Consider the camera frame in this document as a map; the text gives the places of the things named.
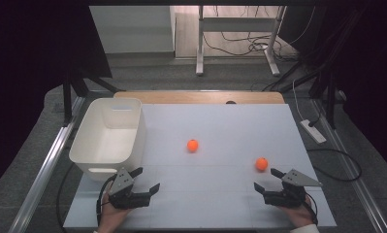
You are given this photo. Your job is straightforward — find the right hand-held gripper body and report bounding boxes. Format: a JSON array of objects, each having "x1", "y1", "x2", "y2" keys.
[{"x1": 263, "y1": 168, "x2": 323, "y2": 209}]

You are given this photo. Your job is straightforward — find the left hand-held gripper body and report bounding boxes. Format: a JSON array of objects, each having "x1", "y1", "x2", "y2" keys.
[{"x1": 107, "y1": 167, "x2": 151, "y2": 210}]

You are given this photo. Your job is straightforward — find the orange ball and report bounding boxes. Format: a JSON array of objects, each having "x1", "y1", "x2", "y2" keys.
[
  {"x1": 254, "y1": 156, "x2": 269, "y2": 172},
  {"x1": 186, "y1": 139, "x2": 200, "y2": 153}
]

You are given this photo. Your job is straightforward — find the white plastic bin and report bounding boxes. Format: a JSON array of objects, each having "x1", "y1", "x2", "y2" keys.
[{"x1": 68, "y1": 97, "x2": 147, "y2": 182}]

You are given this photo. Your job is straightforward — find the person's right hand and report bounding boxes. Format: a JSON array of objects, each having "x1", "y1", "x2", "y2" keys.
[{"x1": 277, "y1": 194, "x2": 315, "y2": 229}]

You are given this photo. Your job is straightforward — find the person's left hand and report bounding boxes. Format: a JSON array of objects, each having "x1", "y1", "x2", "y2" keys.
[{"x1": 97, "y1": 191, "x2": 133, "y2": 233}]

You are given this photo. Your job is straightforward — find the white power strip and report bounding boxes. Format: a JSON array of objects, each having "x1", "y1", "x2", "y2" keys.
[{"x1": 300, "y1": 118, "x2": 328, "y2": 145}]

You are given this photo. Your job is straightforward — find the black tripod stand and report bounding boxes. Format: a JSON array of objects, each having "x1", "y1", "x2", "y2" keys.
[
  {"x1": 61, "y1": 62, "x2": 126, "y2": 128},
  {"x1": 262, "y1": 8, "x2": 371, "y2": 130}
]

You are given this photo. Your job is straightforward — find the wooden table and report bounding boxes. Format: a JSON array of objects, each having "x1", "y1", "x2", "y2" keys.
[{"x1": 113, "y1": 90, "x2": 286, "y2": 106}]

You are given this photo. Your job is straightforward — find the dark curtain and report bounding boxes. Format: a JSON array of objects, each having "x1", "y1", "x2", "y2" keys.
[
  {"x1": 279, "y1": 0, "x2": 387, "y2": 179},
  {"x1": 0, "y1": 0, "x2": 113, "y2": 197}
]

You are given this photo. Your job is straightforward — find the white cabinet panel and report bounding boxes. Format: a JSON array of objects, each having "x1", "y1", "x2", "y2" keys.
[{"x1": 88, "y1": 5, "x2": 177, "y2": 54}]

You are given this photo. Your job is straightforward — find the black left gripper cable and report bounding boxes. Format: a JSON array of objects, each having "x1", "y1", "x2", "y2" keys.
[{"x1": 95, "y1": 176, "x2": 117, "y2": 227}]

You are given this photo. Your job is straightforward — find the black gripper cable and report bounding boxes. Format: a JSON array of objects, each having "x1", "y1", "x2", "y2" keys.
[
  {"x1": 95, "y1": 176, "x2": 117, "y2": 227},
  {"x1": 305, "y1": 192, "x2": 319, "y2": 226}
]

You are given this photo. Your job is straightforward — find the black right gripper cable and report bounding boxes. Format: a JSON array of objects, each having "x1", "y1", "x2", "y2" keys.
[{"x1": 305, "y1": 192, "x2": 319, "y2": 226}]

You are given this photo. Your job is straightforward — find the aluminium rail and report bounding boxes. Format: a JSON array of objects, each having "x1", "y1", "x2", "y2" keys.
[
  {"x1": 7, "y1": 96, "x2": 86, "y2": 233},
  {"x1": 311, "y1": 97, "x2": 387, "y2": 233}
]

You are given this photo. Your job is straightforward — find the white power cable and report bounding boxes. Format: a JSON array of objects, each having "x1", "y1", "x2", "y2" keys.
[{"x1": 292, "y1": 79, "x2": 306, "y2": 121}]

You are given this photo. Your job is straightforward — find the looped black floor cable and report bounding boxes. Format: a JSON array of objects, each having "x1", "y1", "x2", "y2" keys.
[{"x1": 306, "y1": 148, "x2": 363, "y2": 183}]

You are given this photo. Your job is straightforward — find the tangle of black cables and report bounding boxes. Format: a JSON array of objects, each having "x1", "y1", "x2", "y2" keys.
[{"x1": 202, "y1": 5, "x2": 316, "y2": 62}]

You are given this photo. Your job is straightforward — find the white metal stand frame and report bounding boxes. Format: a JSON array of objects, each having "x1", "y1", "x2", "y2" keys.
[{"x1": 195, "y1": 5, "x2": 288, "y2": 78}]

